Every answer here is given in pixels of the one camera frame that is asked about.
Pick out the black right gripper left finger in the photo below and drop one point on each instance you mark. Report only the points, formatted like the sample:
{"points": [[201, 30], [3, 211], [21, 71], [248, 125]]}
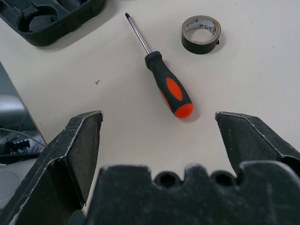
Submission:
{"points": [[58, 164]]}

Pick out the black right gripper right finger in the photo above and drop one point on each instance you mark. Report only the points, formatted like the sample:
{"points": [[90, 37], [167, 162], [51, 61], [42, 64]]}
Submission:
{"points": [[253, 140]]}

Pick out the black orange Phillips screwdriver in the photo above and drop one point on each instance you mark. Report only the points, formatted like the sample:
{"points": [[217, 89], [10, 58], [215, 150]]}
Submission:
{"points": [[168, 82]]}

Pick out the black electrical tape roll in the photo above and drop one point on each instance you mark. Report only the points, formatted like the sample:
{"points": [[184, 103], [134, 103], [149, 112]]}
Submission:
{"points": [[201, 37]]}

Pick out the black plastic tool case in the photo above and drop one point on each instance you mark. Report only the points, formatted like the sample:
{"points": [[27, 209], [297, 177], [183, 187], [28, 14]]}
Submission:
{"points": [[47, 18]]}

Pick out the silver robot body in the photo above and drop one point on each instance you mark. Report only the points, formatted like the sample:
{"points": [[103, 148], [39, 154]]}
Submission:
{"points": [[11, 112]]}

